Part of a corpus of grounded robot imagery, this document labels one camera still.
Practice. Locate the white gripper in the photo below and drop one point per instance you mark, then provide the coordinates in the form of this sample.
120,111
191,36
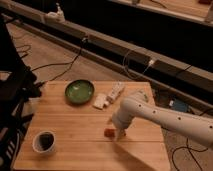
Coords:
121,122

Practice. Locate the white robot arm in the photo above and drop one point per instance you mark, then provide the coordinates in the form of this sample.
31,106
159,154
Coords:
197,128

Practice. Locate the small white sponge piece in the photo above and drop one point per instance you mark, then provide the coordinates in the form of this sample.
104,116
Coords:
101,101

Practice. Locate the white rectangular block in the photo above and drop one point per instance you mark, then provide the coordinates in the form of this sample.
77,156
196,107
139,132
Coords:
115,92

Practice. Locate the green bowl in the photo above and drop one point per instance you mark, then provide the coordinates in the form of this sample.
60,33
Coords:
79,92

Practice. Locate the blue box on floor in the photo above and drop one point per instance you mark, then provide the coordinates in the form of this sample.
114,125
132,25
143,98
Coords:
178,105

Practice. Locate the white cup with dark liquid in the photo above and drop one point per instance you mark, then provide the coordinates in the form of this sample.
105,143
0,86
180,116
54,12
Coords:
44,142

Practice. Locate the grey metal rail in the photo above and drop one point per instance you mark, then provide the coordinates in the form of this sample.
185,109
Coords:
174,53

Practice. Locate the white object on rail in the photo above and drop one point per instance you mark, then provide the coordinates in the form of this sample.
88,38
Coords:
58,15

